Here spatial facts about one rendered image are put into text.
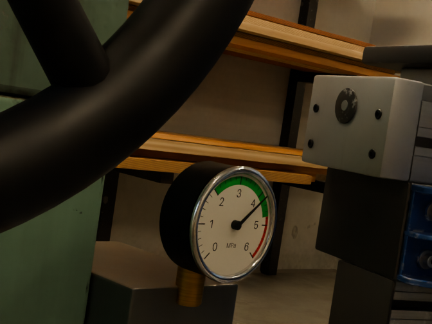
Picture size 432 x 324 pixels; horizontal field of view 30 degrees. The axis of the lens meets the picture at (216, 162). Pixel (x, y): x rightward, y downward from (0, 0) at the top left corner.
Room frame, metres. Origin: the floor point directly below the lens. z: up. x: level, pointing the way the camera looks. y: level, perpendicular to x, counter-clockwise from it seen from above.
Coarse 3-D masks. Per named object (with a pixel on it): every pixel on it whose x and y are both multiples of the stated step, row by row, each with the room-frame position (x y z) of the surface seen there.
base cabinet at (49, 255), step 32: (0, 96) 0.39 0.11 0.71; (96, 192) 0.44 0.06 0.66; (32, 224) 0.41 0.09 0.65; (64, 224) 0.42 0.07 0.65; (96, 224) 0.44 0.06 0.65; (0, 256) 0.40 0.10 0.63; (32, 256) 0.41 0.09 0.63; (64, 256) 0.43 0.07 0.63; (0, 288) 0.40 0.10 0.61; (32, 288) 0.41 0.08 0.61; (64, 288) 0.43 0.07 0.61; (0, 320) 0.40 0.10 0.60; (32, 320) 0.42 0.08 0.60; (64, 320) 0.43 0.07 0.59
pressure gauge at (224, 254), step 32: (192, 192) 0.41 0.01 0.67; (224, 192) 0.42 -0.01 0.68; (256, 192) 0.43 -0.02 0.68; (160, 224) 0.42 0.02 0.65; (192, 224) 0.40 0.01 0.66; (224, 224) 0.42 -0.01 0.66; (256, 224) 0.44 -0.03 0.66; (192, 256) 0.41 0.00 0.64; (224, 256) 0.42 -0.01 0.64; (256, 256) 0.44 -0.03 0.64; (192, 288) 0.44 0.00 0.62
